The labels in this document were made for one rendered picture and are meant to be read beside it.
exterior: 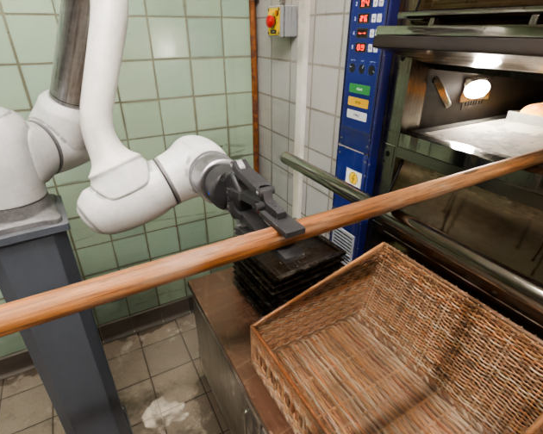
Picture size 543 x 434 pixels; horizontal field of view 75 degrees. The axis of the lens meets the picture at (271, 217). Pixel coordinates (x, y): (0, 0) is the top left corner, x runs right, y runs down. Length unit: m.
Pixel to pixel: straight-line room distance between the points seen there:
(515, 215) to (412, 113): 0.38
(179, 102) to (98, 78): 0.98
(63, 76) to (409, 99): 0.89
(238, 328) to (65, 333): 0.50
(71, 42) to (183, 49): 0.71
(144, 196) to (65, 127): 0.46
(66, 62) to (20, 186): 0.32
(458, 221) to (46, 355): 1.19
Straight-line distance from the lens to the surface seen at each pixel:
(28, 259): 1.09
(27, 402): 2.04
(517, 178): 0.91
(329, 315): 1.17
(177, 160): 0.70
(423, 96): 1.12
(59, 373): 1.33
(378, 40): 0.93
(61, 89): 1.08
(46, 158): 1.06
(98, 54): 0.73
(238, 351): 1.14
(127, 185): 0.68
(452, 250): 0.55
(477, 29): 0.78
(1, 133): 1.01
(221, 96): 1.73
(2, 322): 0.43
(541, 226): 0.94
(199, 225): 1.89
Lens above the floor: 1.44
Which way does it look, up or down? 28 degrees down
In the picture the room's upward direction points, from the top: straight up
